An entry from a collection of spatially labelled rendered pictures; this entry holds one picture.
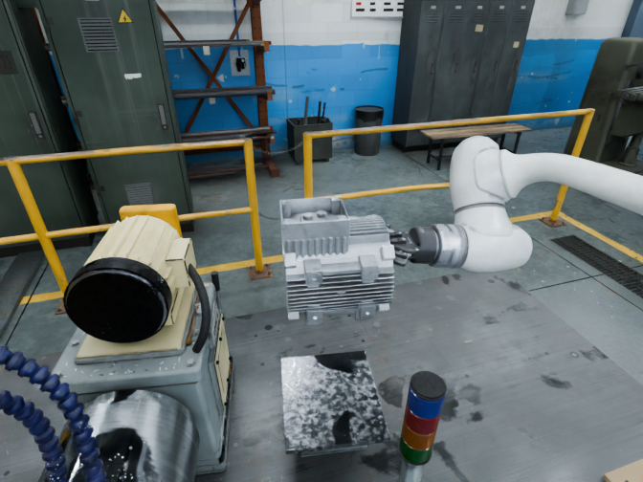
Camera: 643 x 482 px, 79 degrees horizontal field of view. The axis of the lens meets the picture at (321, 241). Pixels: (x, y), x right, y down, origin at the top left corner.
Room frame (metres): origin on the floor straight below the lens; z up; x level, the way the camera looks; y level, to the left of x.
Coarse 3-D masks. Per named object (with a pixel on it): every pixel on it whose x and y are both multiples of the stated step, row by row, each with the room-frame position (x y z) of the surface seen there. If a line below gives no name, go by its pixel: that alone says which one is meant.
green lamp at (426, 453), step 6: (402, 438) 0.44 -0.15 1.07; (402, 444) 0.43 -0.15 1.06; (432, 444) 0.42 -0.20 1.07; (402, 450) 0.43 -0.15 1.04; (408, 450) 0.42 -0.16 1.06; (414, 450) 0.41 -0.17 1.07; (420, 450) 0.41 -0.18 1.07; (426, 450) 0.41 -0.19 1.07; (408, 456) 0.42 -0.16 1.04; (414, 456) 0.41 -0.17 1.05; (420, 456) 0.41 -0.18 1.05; (426, 456) 0.42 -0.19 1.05; (414, 462) 0.41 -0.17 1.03; (420, 462) 0.41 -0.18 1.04
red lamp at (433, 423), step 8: (408, 408) 0.44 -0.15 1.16; (408, 416) 0.43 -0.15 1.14; (416, 416) 0.42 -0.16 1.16; (408, 424) 0.43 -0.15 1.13; (416, 424) 0.42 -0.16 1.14; (424, 424) 0.41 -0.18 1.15; (432, 424) 0.41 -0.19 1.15; (416, 432) 0.42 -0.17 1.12; (424, 432) 0.41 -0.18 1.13; (432, 432) 0.42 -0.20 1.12
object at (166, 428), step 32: (96, 416) 0.42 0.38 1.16; (128, 416) 0.42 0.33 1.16; (160, 416) 0.44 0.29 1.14; (192, 416) 0.49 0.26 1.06; (64, 448) 0.37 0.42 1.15; (128, 448) 0.37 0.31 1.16; (160, 448) 0.38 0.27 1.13; (192, 448) 0.42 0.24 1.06; (128, 480) 0.32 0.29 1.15; (160, 480) 0.34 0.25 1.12; (192, 480) 0.38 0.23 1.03
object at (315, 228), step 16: (288, 208) 0.67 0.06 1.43; (304, 208) 0.69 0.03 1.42; (320, 208) 0.69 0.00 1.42; (336, 208) 0.68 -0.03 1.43; (288, 224) 0.59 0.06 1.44; (304, 224) 0.59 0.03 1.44; (320, 224) 0.60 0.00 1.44; (336, 224) 0.60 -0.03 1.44; (288, 240) 0.59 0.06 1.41; (304, 240) 0.59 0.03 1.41; (320, 240) 0.60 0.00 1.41; (336, 240) 0.60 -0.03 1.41; (304, 256) 0.59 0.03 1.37
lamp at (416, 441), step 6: (402, 432) 0.44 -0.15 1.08; (408, 432) 0.43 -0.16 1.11; (414, 432) 0.42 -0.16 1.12; (408, 438) 0.42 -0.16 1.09; (414, 438) 0.42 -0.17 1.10; (420, 438) 0.41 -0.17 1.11; (426, 438) 0.41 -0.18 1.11; (432, 438) 0.42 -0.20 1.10; (408, 444) 0.42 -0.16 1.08; (414, 444) 0.42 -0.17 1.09; (420, 444) 0.41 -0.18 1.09; (426, 444) 0.41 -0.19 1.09
